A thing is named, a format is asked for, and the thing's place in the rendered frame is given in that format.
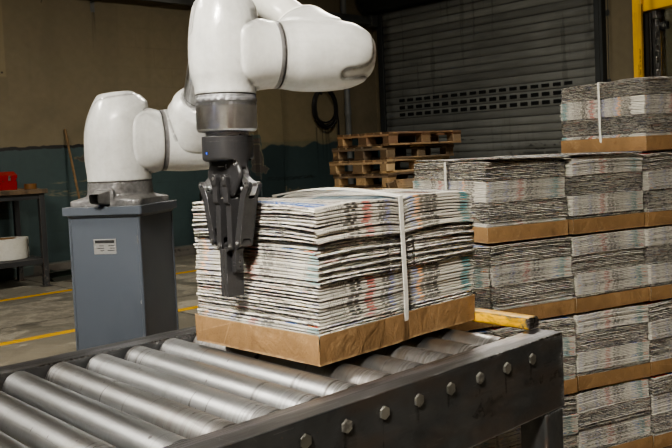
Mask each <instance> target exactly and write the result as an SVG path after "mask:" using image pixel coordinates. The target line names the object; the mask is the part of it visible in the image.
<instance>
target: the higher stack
mask: <svg viewBox="0 0 672 448"><path fill-rule="evenodd" d="M599 83H602V84H599ZM561 90H562V92H561V93H562V94H561V95H562V98H561V99H562V102H561V104H562V105H560V106H561V109H560V110H561V111H560V112H561V116H560V117H561V122H562V123H561V125H562V127H561V128H562V129H563V130H562V132H563V133H562V136H564V137H563V138H562V141H564V140H582V139H599V140H600V143H602V138H616V137H633V136H651V135H672V76H656V77H639V78H629V79H622V80H616V81H610V82H597V84H589V85H581V86H574V87H568V88H564V89H561ZM635 151H643V153H636V154H640V155H642V158H643V160H638V161H642V163H638V164H643V165H641V166H642V171H641V173H642V174H636V175H642V177H641V178H642V179H641V180H642V181H643V182H642V185H641V187H642V191H643V193H642V194H643V198H642V200H643V201H642V202H643V204H642V205H643V209H642V211H643V212H656V211H666V210H672V149H657V150H635ZM636 228H639V229H644V232H645V233H644V234H645V235H644V236H645V237H643V238H642V239H646V241H644V242H645V243H644V245H645V246H644V247H645V248H643V250H644V251H643V252H645V253H644V259H645V260H644V263H643V264H646V265H648V266H647V267H648V268H647V269H646V270H648V280H647V281H648V283H647V285H646V286H647V287H650V288H651V287H655V286H662V285H668V284H672V224H666V225H657V226H644V227H636ZM639 303H642V304H645V305H648V306H649V307H648V309H649V311H648V314H649V316H648V319H649V320H648V321H649V322H647V323H648V329H647V330H648V332H649V333H648V340H647V341H650V342H649V343H650V345H648V346H649V348H648V349H649V351H648V352H649V355H650V356H649V357H650V358H649V362H654V361H659V360H664V359H668V358H672V298H668V299H661V300H655V301H645V302H639ZM644 378H646V379H648V381H647V382H648V384H649V386H648V389H649V390H648V392H649V394H648V395H649V396H650V397H651V398H650V401H651V402H650V403H651V405H650V407H651V409H652V410H650V412H651V416H650V418H651V419H650V420H651V426H650V430H651V431H650V432H651V435H653V443H654V436H657V435H661V434H664V433H668V432H672V372H667V373H663V374H658V375H654V376H649V377H644Z"/></svg>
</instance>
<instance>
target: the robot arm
mask: <svg viewBox="0 0 672 448"><path fill-rule="evenodd" d="M258 16H260V17H262V18H263V19H262V18H258ZM375 62H376V44H375V41H374V39H373V38H372V36H371V35H370V33H369V32H368V31H366V30H365V29H364V28H362V27H360V26H359V25H356V24H354V23H352V22H347V21H342V20H341V18H339V17H336V16H334V15H331V14H329V13H327V12H325V11H324V10H323V9H321V8H319V7H317V6H314V5H302V4H300V3H299V2H298V1H296V0H195V1H194V3H193V6H192V9H191V14H190V21H189V31H188V65H187V72H186V78H185V85H184V88H183V89H181V90H179V91H178V92H177V93H176V94H175V95H174V97H173V99H172V101H171V103H170V104H169V106H168V109H163V110H157V109H153V108H148V102H147V100H146V99H145V98H144V97H142V96H141V95H140V94H137V93H135V92H133V91H117V92H109V93H103V94H99V95H97V96H96V98H95V99H94V101H93V103H92V105H91V108H90V110H89V113H88V116H87V119H86V123H85V129H84V159H85V168H86V173H87V182H88V183H87V196H86V197H84V198H80V199H77V200H74V201H71V202H70V206H71V207H98V206H134V205H143V204H148V203H155V202H161V201H169V195H165V194H159V193H155V192H154V191H153V185H152V180H151V179H152V173H156V172H159V171H197V170H207V169H209V170H208V179H207V180H206V181H205V182H199V184H198V187H199V190H200V192H201V195H202V198H203V203H204V209H205V215H206V221H207V227H208V233H209V239H210V243H211V245H216V246H217V248H218V250H220V268H221V293H222V296H224V297H234V296H240V295H244V265H243V264H244V262H243V261H244V258H243V251H244V249H245V248H246V247H248V246H252V245H253V238H254V229H255V220H256V211H257V202H258V196H259V193H260V191H261V188H262V183H261V182H260V181H254V180H253V179H252V178H251V177H250V170H249V167H248V161H250V160H252V159H253V157H254V153H253V136H249V132H254V131H256V130H257V104H256V103H257V98H256V91H259V90H266V89H284V90H290V91H298V92H328V91H338V90H344V89H348V88H351V87H354V86H357V85H359V84H361V83H363V82H364V81H365V80H366V78H368V77H369V76H370V75H371V73H372V71H373V69H374V67H375ZM216 236H217V237H216Z"/></svg>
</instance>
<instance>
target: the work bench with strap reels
mask: <svg viewBox="0 0 672 448"><path fill-rule="evenodd" d="M44 193H48V189H39V188H37V189H24V188H17V174H16V173H15V172H14V171H11V172H0V202H5V201H12V206H13V221H14V236H15V237H0V269H6V268H14V267H17V280H15V281H25V280H27V279H24V268H23V266H29V265H37V264H42V280H43V285H40V286H42V287H47V286H53V285H51V284H50V275H49V260H48V244H47V228H46V213H45V197H44ZM32 199H37V202H38V218H39V233H40V249H41V257H39V256H32V255H29V240H28V236H21V222H20V207H19V200H32Z"/></svg>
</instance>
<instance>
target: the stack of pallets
mask: <svg viewBox="0 0 672 448"><path fill-rule="evenodd" d="M439 135H447V141H439ZM415 137H416V142H415ZM355 138H358V145H354V146H352V139H355ZM337 139H338V146H337V148H332V152H333V159H332V160H333V161H334V162H329V166H330V175H333V179H335V186H334V187H340V188H387V187H386V183H388V182H392V181H394V180H397V179H408V175H413V178H415V177H414V171H415V170H413V169H414V167H415V165H414V164H417V163H426V162H416V161H417V160H439V159H449V158H450V156H454V154H453V147H454V143H461V130H442V131H399V132H377V133H363V134H349V135H337ZM440 143H445V144H440ZM445 147H446V148H445ZM431 148H440V154H438V155H431ZM406 149H411V156H406ZM377 150H380V157H378V151H377ZM352 151H354V157H355V158H348V159H347V152H352ZM348 160H350V161H348ZM400 162H409V168H400ZM373 164H380V169H373ZM344 165H353V171H346V172H345V167H344ZM348 178H356V184H348ZM379 178H382V181H381V182H379Z"/></svg>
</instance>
